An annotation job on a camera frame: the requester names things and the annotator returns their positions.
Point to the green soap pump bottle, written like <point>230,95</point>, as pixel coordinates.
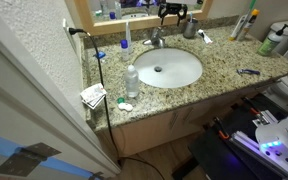
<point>269,43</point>

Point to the metal door hinge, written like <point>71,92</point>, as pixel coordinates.
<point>25,160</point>

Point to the white door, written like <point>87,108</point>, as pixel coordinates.
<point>20,110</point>

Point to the slim white tube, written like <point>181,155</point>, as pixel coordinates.
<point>128,35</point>

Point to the metal sink drain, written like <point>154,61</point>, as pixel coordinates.
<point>158,69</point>

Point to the small blue object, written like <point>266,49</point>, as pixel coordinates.
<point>100,54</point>

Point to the black robot cart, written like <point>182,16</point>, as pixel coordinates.
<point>214,156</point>

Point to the white green contact lens case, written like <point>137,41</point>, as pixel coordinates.
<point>124,106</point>

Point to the metal cup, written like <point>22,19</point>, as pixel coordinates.
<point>190,29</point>

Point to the white oval sink basin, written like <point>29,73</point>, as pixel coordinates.
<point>174,68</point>

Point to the green white toothbrush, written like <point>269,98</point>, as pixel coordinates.
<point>247,18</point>

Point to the folded paper packet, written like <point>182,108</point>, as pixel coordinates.
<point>92,95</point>

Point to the toothbrush in cup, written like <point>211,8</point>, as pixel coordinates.
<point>190,16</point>

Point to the long aluminium rail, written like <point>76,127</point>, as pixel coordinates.
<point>247,141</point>

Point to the wooden framed mirror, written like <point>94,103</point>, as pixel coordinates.
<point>124,26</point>

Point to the small white bottle blue cap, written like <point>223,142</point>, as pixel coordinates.
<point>124,50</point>

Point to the black orange clamp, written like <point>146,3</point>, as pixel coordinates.
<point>221,129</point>
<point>250,106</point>

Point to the chrome tap with lever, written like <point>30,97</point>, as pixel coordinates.
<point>156,37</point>

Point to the wooden vanity cabinet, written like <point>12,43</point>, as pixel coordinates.
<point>150,130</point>

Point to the white tube with yellow cap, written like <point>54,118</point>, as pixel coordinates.
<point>238,28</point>

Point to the short aluminium bracket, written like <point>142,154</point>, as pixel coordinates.
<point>264,117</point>

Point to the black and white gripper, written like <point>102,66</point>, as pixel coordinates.
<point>173,6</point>

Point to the clear bottle with white cap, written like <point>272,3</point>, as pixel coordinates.
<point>131,82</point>

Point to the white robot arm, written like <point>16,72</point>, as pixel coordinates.
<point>277,140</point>

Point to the white toothpaste tube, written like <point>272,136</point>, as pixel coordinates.
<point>204,36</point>

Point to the white wall outlet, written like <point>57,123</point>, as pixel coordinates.
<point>69,35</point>

